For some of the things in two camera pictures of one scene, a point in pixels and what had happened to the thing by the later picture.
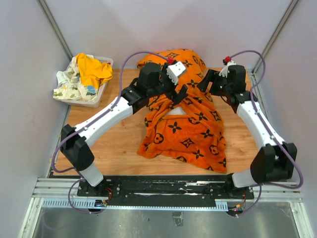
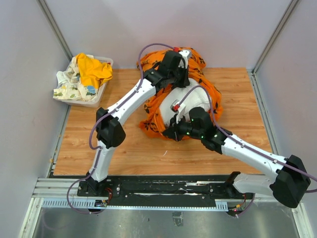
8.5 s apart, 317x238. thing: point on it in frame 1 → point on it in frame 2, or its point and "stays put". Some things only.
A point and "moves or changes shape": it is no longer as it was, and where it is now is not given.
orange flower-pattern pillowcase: [190, 130] moves or changes shape
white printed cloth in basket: [69, 88] stays put
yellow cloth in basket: [93, 73] stays put
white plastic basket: [94, 103] stays put
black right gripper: [209, 77] → [173, 133]
